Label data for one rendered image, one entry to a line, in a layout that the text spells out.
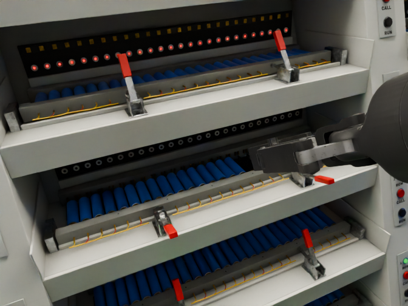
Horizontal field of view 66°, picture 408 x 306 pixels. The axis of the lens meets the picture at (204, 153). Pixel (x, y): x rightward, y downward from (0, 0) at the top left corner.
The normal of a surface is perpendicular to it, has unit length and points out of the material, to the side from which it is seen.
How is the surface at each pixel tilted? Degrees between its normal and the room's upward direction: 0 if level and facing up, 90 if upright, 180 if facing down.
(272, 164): 91
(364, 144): 92
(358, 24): 90
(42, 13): 108
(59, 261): 18
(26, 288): 90
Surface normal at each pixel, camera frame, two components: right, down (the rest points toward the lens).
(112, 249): -0.07, -0.88
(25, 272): 0.33, 0.12
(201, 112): 0.38, 0.42
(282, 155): -0.94, 0.26
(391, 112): -0.94, -0.17
